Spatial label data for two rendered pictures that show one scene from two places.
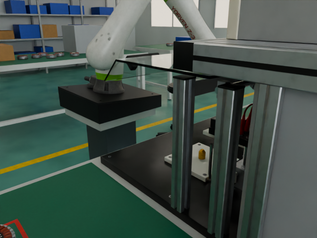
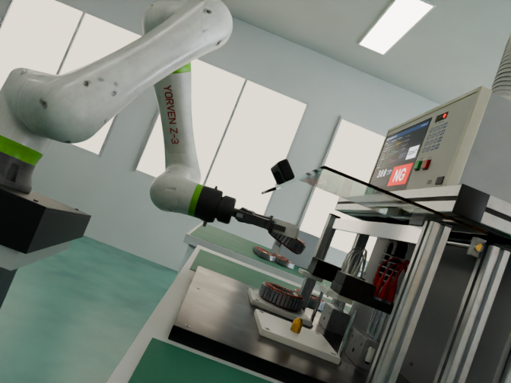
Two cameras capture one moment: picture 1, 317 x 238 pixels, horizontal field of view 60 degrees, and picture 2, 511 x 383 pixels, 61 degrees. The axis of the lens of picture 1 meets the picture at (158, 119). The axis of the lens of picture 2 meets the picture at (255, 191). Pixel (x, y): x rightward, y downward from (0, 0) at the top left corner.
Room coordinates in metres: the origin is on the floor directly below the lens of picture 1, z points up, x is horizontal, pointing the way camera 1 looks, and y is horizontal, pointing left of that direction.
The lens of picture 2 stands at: (0.30, 0.65, 0.95)
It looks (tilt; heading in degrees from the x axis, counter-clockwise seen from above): 4 degrees up; 308
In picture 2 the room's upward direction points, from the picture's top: 22 degrees clockwise
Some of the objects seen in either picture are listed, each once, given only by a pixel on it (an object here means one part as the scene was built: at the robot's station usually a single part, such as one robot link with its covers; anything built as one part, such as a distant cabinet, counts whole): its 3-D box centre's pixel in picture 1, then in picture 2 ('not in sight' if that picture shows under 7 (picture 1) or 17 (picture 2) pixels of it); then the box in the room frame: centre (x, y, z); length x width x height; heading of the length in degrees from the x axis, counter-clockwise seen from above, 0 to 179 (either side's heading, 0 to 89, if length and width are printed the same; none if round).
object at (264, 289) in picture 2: not in sight; (281, 296); (0.85, -0.30, 0.80); 0.11 x 0.11 x 0.04
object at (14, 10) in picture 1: (15, 7); not in sight; (6.26, 3.03, 1.41); 0.42 x 0.28 x 0.26; 43
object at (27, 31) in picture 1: (26, 31); not in sight; (6.37, 2.91, 0.92); 0.42 x 0.42 x 0.29; 42
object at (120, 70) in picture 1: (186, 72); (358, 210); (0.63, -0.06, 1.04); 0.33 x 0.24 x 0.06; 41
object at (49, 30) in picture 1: (45, 30); not in sight; (6.66, 2.60, 0.92); 0.40 x 0.36 x 0.28; 42
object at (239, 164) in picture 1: (247, 173); (366, 349); (0.59, -0.22, 0.80); 0.07 x 0.05 x 0.06; 131
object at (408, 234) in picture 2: (268, 71); (366, 228); (0.70, -0.28, 1.03); 0.62 x 0.01 x 0.03; 131
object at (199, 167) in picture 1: (201, 159); (293, 333); (0.69, -0.12, 0.78); 0.15 x 0.15 x 0.01; 41
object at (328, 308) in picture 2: not in sight; (334, 318); (0.75, -0.40, 0.80); 0.07 x 0.05 x 0.06; 131
